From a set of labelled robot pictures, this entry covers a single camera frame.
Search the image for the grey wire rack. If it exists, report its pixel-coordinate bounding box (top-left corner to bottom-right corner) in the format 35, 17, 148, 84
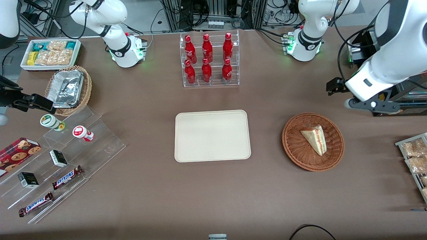
395, 133, 427, 204

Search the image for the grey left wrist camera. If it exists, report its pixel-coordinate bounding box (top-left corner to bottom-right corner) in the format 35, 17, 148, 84
345, 97, 401, 116

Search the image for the white snack bin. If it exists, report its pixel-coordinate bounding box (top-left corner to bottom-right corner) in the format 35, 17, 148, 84
20, 38, 82, 72

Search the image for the beige rectangular tray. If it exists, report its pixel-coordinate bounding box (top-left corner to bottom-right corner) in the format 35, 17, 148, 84
174, 110, 251, 163

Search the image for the clear acrylic stepped stand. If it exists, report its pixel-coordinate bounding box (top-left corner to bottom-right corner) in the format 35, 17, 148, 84
0, 105, 126, 224

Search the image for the metal equipment frame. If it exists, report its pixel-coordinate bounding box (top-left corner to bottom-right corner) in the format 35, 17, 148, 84
160, 0, 267, 33

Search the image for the aluminium foil tray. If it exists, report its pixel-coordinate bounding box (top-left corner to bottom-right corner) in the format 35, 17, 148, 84
47, 70, 84, 109

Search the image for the triangular sandwich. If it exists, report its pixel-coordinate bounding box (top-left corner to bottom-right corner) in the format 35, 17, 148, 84
301, 125, 327, 156

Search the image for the round brown wicker basket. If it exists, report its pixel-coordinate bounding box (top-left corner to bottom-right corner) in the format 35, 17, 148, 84
282, 113, 345, 172

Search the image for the light wicker basket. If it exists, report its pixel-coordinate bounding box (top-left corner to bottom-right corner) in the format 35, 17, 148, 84
44, 65, 92, 117

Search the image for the green lidded yogurt cup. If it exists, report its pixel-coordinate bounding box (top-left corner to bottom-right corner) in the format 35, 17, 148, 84
40, 114, 66, 131

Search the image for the small black box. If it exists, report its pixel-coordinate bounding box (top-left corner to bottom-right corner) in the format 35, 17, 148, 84
18, 172, 39, 189
49, 150, 68, 168

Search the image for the red lidded yogurt cup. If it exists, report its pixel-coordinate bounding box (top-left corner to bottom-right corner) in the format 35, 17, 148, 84
72, 125, 94, 142

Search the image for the red cookie box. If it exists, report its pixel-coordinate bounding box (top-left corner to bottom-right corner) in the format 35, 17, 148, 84
0, 137, 42, 178

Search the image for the black hot dog machine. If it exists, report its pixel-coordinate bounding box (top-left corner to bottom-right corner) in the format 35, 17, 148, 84
347, 30, 427, 117

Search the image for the clear acrylic bottle rack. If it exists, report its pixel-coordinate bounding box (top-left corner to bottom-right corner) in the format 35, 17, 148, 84
179, 30, 240, 88

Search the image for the red soda bottle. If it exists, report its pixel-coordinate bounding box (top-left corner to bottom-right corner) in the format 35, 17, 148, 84
201, 58, 212, 83
222, 58, 233, 84
202, 33, 213, 63
184, 59, 196, 85
184, 35, 197, 64
223, 32, 234, 61

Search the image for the Snickers chocolate bar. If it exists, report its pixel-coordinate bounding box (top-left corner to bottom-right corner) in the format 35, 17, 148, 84
52, 165, 84, 190
18, 192, 54, 217

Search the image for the black cable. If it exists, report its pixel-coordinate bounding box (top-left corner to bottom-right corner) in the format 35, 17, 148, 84
289, 224, 337, 240

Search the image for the large clear cracker bag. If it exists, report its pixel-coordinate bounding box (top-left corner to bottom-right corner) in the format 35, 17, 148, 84
35, 49, 74, 66

